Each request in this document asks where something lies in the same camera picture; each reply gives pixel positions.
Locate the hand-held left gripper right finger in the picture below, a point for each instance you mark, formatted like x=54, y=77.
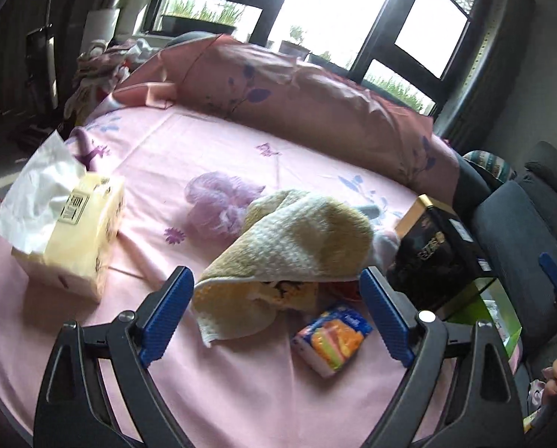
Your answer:
x=385, y=317

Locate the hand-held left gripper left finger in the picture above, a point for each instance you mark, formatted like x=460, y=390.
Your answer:
x=166, y=317

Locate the yellow white waffle towel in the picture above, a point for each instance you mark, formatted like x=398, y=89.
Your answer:
x=297, y=242

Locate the yellow soft tissue pack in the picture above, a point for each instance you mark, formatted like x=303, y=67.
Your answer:
x=87, y=233

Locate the colourful pocket tissue pack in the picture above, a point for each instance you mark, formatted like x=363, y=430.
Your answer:
x=329, y=340

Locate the grey upholstered chair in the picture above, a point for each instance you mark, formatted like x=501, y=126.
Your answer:
x=507, y=224

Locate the black tin with gold rim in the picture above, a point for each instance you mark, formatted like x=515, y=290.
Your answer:
x=427, y=261

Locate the green cardboard box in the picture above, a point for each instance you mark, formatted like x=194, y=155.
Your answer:
x=488, y=303

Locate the purple mesh bath pouf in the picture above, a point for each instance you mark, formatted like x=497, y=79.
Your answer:
x=213, y=205

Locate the striped colourful cloth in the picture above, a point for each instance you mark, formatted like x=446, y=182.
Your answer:
x=488, y=161

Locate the pink floral bed sheet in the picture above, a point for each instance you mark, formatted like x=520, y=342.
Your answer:
x=166, y=149

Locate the long black grass planter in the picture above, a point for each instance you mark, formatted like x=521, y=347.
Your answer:
x=399, y=91
x=194, y=23

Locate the pink floral pillow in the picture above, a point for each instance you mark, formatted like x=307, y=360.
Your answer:
x=306, y=98

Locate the pile of patterned clothes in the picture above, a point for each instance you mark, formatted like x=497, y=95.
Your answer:
x=96, y=65

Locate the dark plant pot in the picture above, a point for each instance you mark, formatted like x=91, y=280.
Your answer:
x=320, y=58

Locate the stick vacuum cleaner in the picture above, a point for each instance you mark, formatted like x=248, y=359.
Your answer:
x=43, y=70

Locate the round plant pot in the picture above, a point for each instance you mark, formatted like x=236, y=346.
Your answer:
x=293, y=49

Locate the white cylinder container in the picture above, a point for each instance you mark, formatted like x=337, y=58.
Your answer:
x=102, y=28

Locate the black framed window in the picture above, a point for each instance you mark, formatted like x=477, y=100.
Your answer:
x=334, y=4

